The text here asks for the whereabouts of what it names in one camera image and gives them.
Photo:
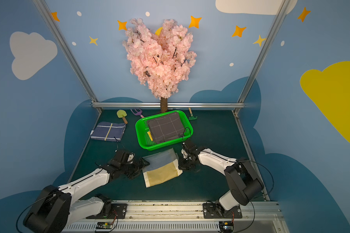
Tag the dark grey grid pillowcase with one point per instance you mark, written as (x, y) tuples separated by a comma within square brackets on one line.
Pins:
[(166, 128)]

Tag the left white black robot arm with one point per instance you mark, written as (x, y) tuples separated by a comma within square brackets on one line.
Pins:
[(58, 207)]

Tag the pink blossom artificial tree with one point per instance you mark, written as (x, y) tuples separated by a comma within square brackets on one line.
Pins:
[(160, 61)]

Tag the left green circuit board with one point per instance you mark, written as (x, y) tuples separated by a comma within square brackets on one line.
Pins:
[(104, 226)]

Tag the front aluminium rail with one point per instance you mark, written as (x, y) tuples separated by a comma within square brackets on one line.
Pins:
[(186, 217)]

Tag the yellow-green toy shovel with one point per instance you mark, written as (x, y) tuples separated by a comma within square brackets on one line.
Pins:
[(122, 114)]

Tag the navy plaid folded pillowcase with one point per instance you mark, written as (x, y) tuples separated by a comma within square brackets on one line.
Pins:
[(106, 131)]

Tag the right aluminium frame post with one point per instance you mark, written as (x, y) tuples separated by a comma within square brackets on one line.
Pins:
[(275, 27)]

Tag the aluminium frame post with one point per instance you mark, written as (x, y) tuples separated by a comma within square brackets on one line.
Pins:
[(275, 27), (56, 32)]

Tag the green plastic basket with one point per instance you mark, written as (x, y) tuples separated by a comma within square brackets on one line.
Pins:
[(144, 140)]

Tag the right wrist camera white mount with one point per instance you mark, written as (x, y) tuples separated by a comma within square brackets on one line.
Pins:
[(185, 155)]

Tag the aluminium frame crossbar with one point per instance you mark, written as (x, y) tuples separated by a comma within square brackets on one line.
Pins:
[(170, 105)]

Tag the green circuit board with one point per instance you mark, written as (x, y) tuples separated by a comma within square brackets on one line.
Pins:
[(226, 227), (104, 226)]

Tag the left aluminium frame post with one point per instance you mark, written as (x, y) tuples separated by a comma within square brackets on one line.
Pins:
[(56, 32)]

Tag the green toy rake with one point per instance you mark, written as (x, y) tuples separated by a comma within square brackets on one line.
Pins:
[(191, 117)]

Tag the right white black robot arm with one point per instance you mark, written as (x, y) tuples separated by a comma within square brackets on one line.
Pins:
[(243, 181)]

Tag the right aluminium table edge rail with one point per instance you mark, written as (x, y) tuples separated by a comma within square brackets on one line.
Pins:
[(246, 143)]

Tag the beige grey pillowcase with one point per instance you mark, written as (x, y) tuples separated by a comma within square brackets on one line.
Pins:
[(163, 166)]

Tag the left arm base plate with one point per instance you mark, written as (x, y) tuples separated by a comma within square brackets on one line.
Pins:
[(111, 211)]

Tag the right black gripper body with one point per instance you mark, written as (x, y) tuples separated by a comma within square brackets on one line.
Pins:
[(185, 162)]

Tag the yellow cartoon pillowcase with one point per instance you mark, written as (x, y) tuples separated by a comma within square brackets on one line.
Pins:
[(150, 136)]

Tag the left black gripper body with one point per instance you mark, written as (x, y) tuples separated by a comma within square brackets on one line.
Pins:
[(137, 166)]

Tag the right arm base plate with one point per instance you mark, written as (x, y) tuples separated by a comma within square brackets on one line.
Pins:
[(215, 210)]

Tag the right green circuit board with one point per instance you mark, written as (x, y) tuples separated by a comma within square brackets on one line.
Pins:
[(226, 227)]

